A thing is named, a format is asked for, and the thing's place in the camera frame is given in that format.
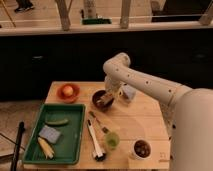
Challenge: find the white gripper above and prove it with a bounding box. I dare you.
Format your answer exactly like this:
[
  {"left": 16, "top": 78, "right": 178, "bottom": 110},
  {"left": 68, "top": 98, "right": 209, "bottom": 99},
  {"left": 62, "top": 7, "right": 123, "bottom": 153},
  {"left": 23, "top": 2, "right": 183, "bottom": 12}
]
[{"left": 104, "top": 77, "right": 122, "bottom": 99}]

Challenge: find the purple bowl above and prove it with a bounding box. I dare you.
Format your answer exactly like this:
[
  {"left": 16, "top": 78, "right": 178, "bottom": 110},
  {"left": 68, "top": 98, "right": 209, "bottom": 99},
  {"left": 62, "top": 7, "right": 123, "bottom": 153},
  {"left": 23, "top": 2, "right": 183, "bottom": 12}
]
[{"left": 92, "top": 90, "right": 114, "bottom": 111}]

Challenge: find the wooden black-felt eraser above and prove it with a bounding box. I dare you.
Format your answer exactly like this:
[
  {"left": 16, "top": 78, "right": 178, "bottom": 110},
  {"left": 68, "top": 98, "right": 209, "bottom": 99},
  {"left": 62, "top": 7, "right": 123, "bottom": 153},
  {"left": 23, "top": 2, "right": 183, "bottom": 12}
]
[{"left": 97, "top": 93, "right": 113, "bottom": 106}]

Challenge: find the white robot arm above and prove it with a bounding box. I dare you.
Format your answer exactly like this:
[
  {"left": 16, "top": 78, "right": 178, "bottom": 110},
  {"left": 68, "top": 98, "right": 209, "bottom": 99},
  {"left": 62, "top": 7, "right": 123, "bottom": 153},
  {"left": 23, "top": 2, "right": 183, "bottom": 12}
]
[{"left": 103, "top": 53, "right": 213, "bottom": 171}]

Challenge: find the orange bowl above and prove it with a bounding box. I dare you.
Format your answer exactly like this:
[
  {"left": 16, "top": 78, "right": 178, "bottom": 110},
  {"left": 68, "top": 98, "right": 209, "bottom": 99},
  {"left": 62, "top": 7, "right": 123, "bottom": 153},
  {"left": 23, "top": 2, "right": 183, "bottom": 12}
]
[{"left": 57, "top": 83, "right": 80, "bottom": 103}]

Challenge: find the blue folded cloth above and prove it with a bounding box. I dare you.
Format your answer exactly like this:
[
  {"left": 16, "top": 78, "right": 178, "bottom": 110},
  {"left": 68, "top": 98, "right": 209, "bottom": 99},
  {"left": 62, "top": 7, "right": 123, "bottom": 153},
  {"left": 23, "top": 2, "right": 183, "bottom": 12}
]
[{"left": 121, "top": 84, "right": 136, "bottom": 101}]

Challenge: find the peach fruit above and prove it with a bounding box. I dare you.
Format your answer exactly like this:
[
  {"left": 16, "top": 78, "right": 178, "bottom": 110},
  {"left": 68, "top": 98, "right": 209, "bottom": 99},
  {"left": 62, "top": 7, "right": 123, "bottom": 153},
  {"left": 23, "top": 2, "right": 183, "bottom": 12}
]
[{"left": 62, "top": 86, "right": 73, "bottom": 97}]

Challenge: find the green-headed spoon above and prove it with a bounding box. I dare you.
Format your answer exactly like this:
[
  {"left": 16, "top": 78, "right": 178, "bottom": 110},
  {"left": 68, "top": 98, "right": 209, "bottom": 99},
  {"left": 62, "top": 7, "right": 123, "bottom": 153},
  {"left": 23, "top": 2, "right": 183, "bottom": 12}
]
[{"left": 89, "top": 111, "right": 120, "bottom": 150}]

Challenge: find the green cucumber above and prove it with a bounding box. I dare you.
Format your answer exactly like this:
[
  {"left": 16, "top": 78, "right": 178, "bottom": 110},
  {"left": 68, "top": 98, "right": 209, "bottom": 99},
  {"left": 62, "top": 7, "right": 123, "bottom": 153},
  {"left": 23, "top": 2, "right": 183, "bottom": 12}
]
[{"left": 45, "top": 118, "right": 69, "bottom": 126}]

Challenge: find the white cup with dark contents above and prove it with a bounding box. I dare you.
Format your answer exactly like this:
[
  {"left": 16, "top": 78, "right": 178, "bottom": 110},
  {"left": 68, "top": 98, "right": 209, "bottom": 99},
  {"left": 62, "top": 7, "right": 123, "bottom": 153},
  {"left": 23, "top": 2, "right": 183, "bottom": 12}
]
[{"left": 133, "top": 139, "right": 151, "bottom": 160}]

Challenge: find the green plastic tray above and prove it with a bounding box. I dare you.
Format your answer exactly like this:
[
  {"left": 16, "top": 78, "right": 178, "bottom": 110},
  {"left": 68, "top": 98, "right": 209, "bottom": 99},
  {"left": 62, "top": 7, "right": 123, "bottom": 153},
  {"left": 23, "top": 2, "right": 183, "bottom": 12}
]
[{"left": 23, "top": 104, "right": 85, "bottom": 165}]

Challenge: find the blue sponge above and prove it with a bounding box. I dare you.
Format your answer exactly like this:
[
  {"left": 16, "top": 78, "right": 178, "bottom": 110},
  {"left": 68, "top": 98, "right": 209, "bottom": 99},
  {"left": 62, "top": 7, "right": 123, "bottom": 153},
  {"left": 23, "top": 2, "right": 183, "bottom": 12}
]
[{"left": 39, "top": 125, "right": 61, "bottom": 144}]

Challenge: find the yellow corn cob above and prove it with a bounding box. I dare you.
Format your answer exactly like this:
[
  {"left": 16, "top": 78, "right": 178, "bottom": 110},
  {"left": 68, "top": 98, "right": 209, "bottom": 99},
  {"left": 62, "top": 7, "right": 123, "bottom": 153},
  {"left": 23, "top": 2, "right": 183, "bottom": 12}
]
[{"left": 38, "top": 137, "right": 54, "bottom": 159}]

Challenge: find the black pole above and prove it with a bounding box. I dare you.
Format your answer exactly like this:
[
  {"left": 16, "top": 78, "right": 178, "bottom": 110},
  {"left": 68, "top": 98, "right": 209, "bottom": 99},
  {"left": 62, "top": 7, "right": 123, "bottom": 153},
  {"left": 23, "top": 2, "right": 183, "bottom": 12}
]
[{"left": 10, "top": 121, "right": 25, "bottom": 171}]

